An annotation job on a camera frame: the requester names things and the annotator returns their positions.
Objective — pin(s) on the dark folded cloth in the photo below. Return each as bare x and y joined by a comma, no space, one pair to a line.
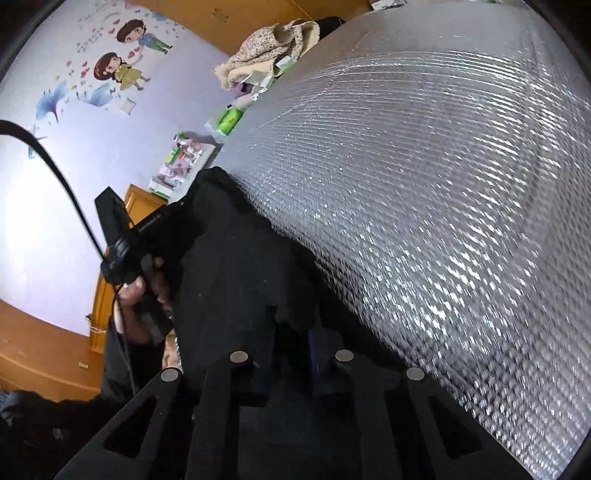
332,24

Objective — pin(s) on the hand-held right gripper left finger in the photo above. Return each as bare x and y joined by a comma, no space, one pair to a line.
261,383

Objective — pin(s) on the black garment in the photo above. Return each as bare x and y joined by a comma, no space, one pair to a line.
240,286

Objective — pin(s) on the purple cloth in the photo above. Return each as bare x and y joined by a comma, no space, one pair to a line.
242,90

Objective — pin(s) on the cartoon wall sticker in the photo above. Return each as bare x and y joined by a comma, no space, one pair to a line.
115,60

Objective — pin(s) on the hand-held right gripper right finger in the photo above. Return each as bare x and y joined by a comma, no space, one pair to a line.
315,355

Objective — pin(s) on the person's left forearm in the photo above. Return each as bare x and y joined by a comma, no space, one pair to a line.
120,369

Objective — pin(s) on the beige floral blanket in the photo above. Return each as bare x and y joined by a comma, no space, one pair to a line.
263,46

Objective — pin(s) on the wooden wardrobe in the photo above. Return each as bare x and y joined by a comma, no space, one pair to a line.
221,18

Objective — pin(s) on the pile of small packets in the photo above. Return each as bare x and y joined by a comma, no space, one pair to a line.
178,161

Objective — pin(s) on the person's left hand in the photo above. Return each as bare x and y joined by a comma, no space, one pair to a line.
131,314

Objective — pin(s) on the white light switch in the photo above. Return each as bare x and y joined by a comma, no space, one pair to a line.
128,107

